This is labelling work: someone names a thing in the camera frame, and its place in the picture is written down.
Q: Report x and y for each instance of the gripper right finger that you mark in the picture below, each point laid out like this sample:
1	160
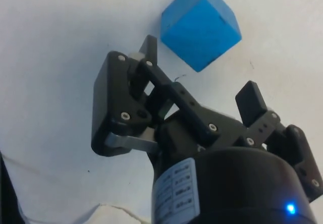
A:
252	103

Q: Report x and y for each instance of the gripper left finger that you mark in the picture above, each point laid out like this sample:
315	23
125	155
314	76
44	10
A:
113	103

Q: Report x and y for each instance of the blue cube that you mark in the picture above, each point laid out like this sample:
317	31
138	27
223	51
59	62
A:
199	27

